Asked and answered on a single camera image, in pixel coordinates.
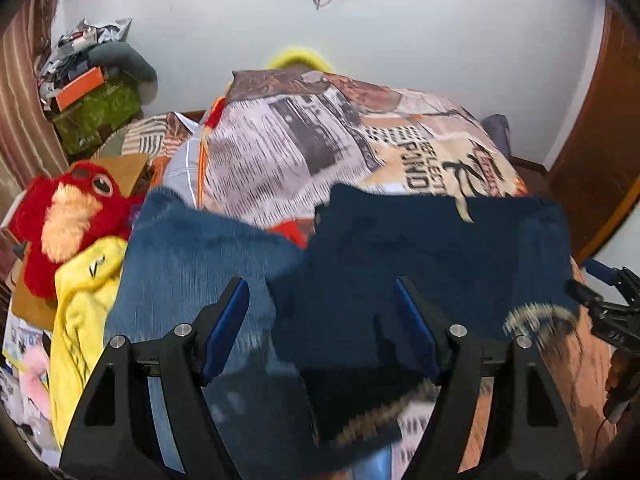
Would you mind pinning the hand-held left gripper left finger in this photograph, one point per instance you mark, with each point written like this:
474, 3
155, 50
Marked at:
225, 330

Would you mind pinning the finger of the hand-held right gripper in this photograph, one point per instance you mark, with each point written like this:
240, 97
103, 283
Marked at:
602, 271
582, 292

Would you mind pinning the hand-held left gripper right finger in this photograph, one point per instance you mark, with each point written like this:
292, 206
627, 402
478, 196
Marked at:
415, 330

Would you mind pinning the navy patterned zip hoodie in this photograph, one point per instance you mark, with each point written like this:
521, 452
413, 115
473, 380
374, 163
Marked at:
425, 250

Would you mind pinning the folded blue denim jeans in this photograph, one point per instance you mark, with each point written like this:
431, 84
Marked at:
190, 260

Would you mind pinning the brown wooden door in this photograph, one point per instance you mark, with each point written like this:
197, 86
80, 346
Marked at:
600, 160

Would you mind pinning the red cloth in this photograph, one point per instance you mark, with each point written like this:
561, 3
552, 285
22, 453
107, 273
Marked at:
290, 232

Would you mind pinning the yellow printed cloth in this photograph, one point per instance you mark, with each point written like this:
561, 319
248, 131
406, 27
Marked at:
75, 310

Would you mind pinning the white orange garment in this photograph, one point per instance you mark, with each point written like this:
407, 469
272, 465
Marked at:
180, 170

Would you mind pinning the brown cardboard piece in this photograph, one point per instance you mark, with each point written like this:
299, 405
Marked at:
125, 170

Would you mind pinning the newspaper print bedspread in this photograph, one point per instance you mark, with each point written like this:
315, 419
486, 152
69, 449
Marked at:
300, 150

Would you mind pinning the pink plush toy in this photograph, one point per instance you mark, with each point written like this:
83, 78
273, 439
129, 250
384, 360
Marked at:
35, 375

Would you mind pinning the striped leaf print pillow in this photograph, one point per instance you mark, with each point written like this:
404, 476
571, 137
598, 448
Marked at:
145, 137

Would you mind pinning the pile of printed papers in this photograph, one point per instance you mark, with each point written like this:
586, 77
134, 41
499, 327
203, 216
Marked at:
20, 395

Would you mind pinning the red plush toy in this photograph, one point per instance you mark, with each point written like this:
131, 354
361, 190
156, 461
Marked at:
35, 210

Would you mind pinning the green patterned bag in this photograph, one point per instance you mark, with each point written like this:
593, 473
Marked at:
95, 120

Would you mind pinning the orange box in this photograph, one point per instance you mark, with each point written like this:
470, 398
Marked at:
80, 87

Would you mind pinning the yellow pillow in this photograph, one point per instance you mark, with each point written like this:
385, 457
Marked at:
300, 57

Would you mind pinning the grey plush pillow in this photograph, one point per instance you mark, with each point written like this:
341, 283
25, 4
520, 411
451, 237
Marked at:
130, 62

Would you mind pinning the striped brown curtain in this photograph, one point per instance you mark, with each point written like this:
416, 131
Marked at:
25, 85

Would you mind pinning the pile of silver packets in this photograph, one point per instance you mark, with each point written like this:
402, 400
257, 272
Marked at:
75, 45

